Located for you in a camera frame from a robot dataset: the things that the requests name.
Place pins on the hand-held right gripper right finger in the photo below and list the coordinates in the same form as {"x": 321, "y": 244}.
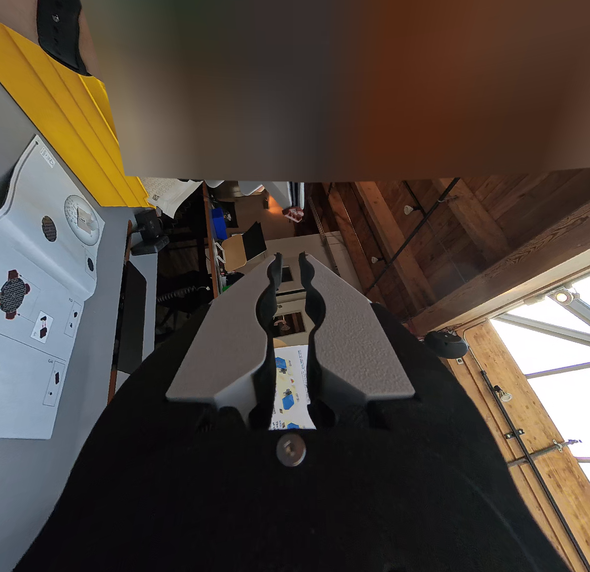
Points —
{"x": 364, "y": 350}

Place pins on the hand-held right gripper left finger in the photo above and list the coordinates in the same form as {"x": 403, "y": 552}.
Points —
{"x": 216, "y": 350}

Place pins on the black dome ceiling fixture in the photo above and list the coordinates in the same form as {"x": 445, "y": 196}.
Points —
{"x": 446, "y": 345}

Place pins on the blue storage bin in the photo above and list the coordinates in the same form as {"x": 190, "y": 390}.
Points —
{"x": 219, "y": 224}

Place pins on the white track spot lamp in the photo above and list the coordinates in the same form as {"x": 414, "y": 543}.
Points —
{"x": 503, "y": 394}

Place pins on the red and white sign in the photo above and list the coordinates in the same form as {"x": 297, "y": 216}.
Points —
{"x": 293, "y": 214}

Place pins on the white printed plastic bag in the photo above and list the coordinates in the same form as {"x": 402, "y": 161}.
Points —
{"x": 170, "y": 194}

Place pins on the large bright window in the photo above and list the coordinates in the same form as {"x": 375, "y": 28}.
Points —
{"x": 553, "y": 341}

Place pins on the brick building instruction booklet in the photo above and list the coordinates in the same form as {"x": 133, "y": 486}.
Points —
{"x": 41, "y": 258}

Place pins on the ceiling spotlight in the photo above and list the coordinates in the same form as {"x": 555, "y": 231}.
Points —
{"x": 562, "y": 297}

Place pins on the yellow plastic bin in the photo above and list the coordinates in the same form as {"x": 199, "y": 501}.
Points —
{"x": 60, "y": 111}

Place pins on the wooden chair with white frame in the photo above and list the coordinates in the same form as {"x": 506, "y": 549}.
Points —
{"x": 233, "y": 251}

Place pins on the black ceiling track rail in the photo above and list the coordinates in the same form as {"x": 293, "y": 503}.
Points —
{"x": 410, "y": 240}
{"x": 516, "y": 443}

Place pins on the black desk mount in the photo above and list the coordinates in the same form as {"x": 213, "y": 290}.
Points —
{"x": 147, "y": 233}

